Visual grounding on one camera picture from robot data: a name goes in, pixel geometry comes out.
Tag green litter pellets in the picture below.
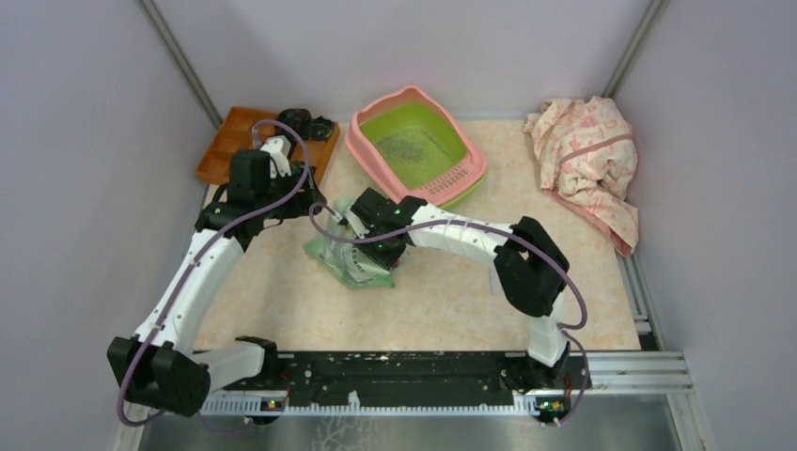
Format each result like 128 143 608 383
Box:
376 131 448 177

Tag cream pink printed jacket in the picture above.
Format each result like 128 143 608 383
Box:
524 97 640 257

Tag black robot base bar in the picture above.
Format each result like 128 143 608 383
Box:
227 351 591 408

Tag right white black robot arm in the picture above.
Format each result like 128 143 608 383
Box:
343 188 570 387

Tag black round part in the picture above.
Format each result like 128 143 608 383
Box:
276 108 313 134

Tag orange compartment tray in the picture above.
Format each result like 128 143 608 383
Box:
195 106 340 185

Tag purple cable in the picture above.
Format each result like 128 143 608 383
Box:
116 119 311 436
307 202 591 429

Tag green and pink litter box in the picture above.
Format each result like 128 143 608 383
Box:
345 86 487 209

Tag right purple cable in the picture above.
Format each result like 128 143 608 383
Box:
307 202 591 429

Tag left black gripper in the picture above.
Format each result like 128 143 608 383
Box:
258 163 328 220

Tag black part with green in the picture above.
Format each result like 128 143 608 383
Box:
309 116 336 142

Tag green cat litter bag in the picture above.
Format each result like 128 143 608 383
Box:
303 197 395 288

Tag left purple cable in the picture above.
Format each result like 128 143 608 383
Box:
116 119 311 436

